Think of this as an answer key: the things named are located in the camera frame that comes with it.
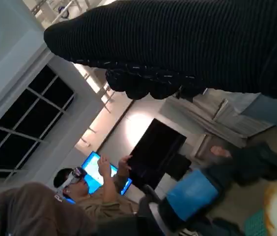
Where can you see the green cutting mat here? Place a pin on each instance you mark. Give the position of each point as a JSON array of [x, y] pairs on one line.
[[254, 223]]

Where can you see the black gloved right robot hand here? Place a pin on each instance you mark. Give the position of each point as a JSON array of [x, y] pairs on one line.
[[177, 39]]

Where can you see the large dark grid window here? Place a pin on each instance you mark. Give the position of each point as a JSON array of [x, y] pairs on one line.
[[30, 118]]

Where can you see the large black monitor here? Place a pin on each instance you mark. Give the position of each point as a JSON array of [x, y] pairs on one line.
[[158, 152]]

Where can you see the person in hooded top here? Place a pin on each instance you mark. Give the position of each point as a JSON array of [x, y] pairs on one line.
[[42, 211]]

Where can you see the grey pleated cloth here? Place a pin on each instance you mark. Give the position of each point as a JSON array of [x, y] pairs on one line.
[[214, 118]]

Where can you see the person wearing headset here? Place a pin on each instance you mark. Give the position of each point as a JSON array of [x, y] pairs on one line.
[[99, 196]]

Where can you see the glowing blue screen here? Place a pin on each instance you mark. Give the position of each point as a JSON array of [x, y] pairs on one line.
[[93, 167]]

